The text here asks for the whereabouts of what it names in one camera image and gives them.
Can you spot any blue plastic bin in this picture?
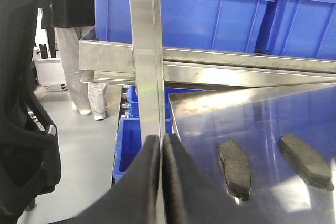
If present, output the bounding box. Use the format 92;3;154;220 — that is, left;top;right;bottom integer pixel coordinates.
94;0;274;52
112;85;211;183
256;0;335;60

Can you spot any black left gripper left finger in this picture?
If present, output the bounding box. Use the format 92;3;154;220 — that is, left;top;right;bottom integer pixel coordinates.
59;135;161;223

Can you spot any person in beige trousers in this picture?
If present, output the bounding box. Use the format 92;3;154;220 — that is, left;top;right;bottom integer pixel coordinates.
51;0;107;121

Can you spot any black office chair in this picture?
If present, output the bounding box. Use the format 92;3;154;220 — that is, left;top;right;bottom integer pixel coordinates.
1;0;61;223

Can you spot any dark brake pad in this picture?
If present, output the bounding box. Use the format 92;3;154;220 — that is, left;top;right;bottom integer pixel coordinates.
278;134;334;191
218;140;252;201

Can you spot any left blue plastic bin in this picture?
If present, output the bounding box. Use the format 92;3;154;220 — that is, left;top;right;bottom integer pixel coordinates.
94;0;274;52

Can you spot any lower blue plastic bin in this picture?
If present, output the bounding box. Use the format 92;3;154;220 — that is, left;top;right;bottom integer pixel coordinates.
112;85;211;183

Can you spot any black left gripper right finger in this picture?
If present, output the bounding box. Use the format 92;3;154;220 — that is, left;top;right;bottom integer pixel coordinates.
162;133;239;223

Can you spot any right blue plastic bin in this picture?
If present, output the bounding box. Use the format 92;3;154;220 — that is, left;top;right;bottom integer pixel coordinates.
256;0;335;60

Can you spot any stainless steel rack frame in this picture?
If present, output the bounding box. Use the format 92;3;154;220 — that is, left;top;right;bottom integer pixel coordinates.
78;0;336;141

